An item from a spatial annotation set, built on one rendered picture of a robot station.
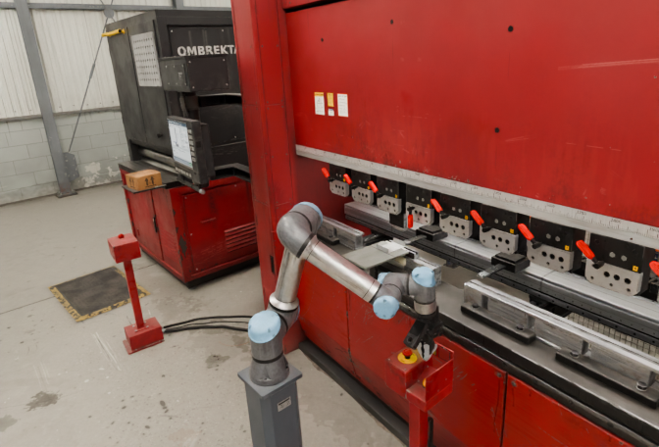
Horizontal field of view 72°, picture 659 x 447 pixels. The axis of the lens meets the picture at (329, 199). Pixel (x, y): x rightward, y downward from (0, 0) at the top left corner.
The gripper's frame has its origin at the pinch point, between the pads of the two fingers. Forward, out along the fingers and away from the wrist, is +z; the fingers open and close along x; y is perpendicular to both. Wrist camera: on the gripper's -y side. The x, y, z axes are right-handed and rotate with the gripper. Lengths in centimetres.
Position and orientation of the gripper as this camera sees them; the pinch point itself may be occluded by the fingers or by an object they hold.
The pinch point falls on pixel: (424, 358)
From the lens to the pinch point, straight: 178.3
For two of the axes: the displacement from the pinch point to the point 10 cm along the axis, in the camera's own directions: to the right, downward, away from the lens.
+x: -6.3, -2.0, 7.5
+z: 1.2, 9.3, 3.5
